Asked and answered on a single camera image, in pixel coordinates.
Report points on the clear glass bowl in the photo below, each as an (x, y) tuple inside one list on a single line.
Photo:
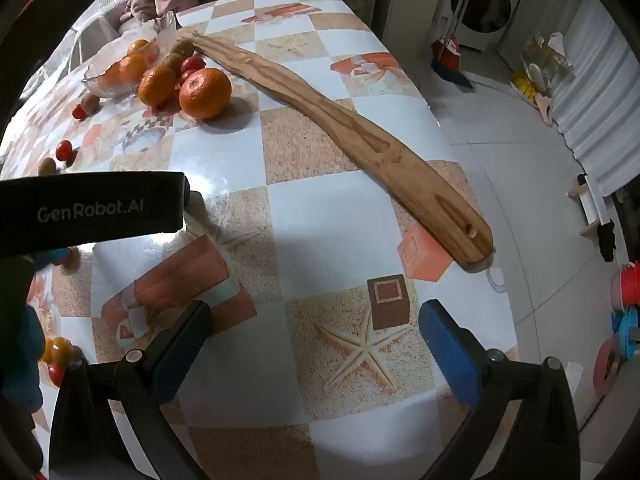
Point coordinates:
[(100, 87)]

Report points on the grey corrugated panel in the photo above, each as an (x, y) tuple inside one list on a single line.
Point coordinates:
[(600, 110)]

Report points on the blue toy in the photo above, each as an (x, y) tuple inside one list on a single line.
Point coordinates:
[(627, 332)]

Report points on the small wooden stool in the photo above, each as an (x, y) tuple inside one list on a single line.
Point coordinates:
[(592, 205)]

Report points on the dark chair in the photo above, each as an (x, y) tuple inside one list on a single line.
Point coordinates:
[(40, 25)]

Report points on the large tangerine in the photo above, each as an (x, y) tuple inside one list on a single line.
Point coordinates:
[(205, 92)]

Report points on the yellow plastic object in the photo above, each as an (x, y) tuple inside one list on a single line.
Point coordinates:
[(525, 85)]

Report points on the long wooden board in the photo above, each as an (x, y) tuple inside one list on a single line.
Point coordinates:
[(350, 125)]

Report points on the clear plastic bags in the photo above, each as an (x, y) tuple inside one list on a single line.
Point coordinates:
[(547, 55)]

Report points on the red and white toy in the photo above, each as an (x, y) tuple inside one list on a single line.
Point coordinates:
[(627, 285)]

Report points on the red cherry tomato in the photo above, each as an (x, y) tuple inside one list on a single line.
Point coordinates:
[(193, 63), (79, 112), (186, 76), (63, 149), (56, 373), (71, 260)]

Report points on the pink slipper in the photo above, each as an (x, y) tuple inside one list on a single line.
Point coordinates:
[(545, 107)]

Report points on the black cloth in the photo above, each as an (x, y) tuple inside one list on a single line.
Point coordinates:
[(607, 240)]

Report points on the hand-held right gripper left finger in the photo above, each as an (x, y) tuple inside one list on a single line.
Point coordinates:
[(181, 355)]

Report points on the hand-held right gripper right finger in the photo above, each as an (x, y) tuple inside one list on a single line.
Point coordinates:
[(445, 355)]

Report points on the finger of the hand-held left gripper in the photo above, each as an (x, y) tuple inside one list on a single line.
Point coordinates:
[(50, 256)]

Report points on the red and blue broom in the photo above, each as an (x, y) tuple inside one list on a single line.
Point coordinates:
[(450, 57)]

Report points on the yellow cherry tomato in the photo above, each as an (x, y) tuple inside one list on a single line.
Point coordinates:
[(62, 347), (48, 351)]

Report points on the medium tangerine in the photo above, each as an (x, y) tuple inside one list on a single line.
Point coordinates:
[(157, 85)]

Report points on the white washing machine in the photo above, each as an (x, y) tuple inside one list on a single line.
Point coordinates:
[(480, 5)]

